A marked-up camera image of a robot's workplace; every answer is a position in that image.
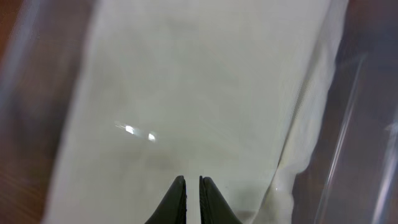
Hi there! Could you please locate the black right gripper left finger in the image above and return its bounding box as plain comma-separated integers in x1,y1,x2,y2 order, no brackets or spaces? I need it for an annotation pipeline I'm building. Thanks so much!
145,175,187,224

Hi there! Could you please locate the clear plastic storage bin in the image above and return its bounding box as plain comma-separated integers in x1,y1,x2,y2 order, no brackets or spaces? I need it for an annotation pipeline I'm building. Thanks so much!
1,1,397,223

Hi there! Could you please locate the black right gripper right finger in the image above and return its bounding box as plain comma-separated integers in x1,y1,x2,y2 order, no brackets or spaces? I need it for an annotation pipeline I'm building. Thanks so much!
199,176,242,224

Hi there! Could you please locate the cream cloth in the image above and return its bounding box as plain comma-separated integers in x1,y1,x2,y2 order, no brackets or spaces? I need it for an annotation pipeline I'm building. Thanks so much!
43,0,348,223

